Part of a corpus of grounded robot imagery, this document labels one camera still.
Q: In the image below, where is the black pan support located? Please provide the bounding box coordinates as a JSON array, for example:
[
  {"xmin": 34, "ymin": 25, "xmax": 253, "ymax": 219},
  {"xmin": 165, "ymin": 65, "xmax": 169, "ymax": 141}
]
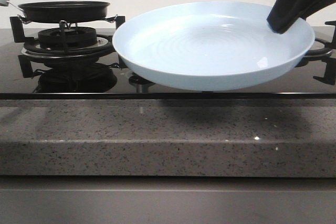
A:
[
  {"xmin": 10, "ymin": 15, "xmax": 115, "ymax": 59},
  {"xmin": 296, "ymin": 21, "xmax": 335, "ymax": 67}
]

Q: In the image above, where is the black glass gas hob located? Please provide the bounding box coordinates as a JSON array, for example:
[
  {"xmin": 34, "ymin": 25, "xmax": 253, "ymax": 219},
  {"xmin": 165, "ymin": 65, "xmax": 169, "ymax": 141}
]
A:
[{"xmin": 1, "ymin": 26, "xmax": 335, "ymax": 100}]

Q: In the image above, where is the left black pan support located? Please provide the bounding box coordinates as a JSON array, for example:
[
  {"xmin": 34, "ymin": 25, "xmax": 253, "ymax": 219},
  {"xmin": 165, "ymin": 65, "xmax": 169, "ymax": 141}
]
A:
[{"xmin": 10, "ymin": 15, "xmax": 115, "ymax": 59}]

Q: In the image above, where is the grey cabinet drawer front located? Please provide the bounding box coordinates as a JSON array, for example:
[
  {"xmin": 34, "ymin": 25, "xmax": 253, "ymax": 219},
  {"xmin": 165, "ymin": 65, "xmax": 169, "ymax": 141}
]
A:
[{"xmin": 1, "ymin": 177, "xmax": 335, "ymax": 223}]

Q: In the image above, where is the black frying pan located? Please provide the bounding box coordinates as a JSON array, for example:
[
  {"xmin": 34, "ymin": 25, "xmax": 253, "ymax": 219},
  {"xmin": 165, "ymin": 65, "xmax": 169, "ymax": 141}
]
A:
[{"xmin": 0, "ymin": 0, "xmax": 111, "ymax": 24}]

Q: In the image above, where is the left black burner head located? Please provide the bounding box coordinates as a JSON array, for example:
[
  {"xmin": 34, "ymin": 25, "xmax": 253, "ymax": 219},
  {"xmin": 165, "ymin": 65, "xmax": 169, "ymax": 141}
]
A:
[{"xmin": 38, "ymin": 27, "xmax": 97, "ymax": 50}]

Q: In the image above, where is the light blue plate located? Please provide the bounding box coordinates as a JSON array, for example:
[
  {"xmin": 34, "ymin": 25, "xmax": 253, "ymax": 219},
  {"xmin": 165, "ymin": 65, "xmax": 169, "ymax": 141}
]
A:
[{"xmin": 112, "ymin": 2, "xmax": 315, "ymax": 91}]

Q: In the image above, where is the wire pan reducer ring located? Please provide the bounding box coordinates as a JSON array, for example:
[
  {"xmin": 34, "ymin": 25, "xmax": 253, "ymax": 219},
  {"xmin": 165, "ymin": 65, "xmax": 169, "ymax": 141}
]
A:
[{"xmin": 17, "ymin": 14, "xmax": 118, "ymax": 30}]

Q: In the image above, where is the right black pan support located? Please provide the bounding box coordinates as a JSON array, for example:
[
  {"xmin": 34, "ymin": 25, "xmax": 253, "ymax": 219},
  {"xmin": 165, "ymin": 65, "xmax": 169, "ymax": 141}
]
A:
[{"xmin": 296, "ymin": 21, "xmax": 335, "ymax": 67}]

